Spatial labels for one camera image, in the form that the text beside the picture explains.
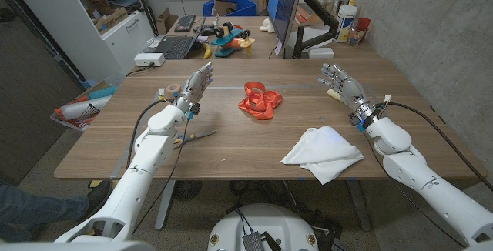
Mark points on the small white box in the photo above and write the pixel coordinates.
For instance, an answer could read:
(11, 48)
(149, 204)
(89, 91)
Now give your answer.
(321, 52)

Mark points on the pale yellow sponge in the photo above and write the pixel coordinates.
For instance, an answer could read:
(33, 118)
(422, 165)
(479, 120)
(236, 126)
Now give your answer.
(333, 94)

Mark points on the black keyboard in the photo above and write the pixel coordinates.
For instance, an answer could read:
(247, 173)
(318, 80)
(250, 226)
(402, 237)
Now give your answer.
(185, 23)

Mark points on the grey finned metal module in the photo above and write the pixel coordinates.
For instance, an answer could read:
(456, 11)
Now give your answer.
(253, 242)

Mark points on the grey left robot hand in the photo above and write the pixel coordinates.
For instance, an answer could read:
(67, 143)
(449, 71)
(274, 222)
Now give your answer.
(194, 87)

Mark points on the clear glass jar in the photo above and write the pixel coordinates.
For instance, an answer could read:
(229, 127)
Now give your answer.
(355, 36)

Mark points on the cardboard tray with items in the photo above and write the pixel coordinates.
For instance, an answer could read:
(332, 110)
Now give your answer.
(81, 112)

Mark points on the yellow banana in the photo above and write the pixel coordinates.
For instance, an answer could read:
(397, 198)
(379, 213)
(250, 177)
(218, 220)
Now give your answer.
(207, 51)

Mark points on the dark lidded bottle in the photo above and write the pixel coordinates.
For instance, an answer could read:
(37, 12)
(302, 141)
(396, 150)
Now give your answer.
(343, 1)

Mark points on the white storage cabinet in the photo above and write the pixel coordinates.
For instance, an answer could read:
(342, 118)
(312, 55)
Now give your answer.
(115, 47)

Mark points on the red cup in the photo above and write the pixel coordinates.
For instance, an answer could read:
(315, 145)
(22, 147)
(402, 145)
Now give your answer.
(364, 24)

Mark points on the large flat monitor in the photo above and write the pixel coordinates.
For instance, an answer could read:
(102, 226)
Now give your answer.
(283, 1)

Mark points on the person in dark clothes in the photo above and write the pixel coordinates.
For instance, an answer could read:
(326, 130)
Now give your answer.
(38, 208)

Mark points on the orange blue toy plane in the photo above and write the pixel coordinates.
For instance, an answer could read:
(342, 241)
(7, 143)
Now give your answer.
(231, 41)

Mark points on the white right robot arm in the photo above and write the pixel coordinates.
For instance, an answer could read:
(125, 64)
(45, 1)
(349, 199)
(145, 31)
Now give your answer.
(416, 174)

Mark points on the orange ribbon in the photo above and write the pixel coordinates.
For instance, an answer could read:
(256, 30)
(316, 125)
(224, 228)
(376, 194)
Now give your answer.
(262, 104)

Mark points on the brown tape roll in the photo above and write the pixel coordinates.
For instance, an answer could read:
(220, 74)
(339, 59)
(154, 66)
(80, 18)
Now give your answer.
(171, 89)

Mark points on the blue plastic bin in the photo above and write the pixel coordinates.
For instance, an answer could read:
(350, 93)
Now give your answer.
(242, 6)

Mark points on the black round fan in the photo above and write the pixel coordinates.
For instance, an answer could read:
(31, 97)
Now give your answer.
(187, 190)

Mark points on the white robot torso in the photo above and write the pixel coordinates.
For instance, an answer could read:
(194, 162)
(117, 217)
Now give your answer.
(265, 220)

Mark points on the black laptop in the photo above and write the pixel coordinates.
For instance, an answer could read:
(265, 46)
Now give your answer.
(175, 47)

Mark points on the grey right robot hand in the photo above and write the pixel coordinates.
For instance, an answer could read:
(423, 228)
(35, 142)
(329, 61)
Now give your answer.
(348, 87)

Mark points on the white crumpled soft item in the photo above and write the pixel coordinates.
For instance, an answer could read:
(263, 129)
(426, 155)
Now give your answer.
(266, 25)

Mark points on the white cloth napkin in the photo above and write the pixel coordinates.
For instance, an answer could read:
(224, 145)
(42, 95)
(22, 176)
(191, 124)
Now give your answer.
(323, 151)

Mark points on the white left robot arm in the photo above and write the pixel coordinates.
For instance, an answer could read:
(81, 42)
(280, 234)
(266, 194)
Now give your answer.
(146, 154)

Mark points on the cardboard sheet in bin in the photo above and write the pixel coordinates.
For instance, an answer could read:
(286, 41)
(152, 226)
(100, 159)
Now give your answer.
(225, 7)

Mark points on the white power strip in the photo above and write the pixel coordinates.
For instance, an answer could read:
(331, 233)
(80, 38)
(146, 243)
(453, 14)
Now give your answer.
(149, 59)

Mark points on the small cardboard box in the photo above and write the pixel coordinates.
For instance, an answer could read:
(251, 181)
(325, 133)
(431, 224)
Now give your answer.
(166, 22)

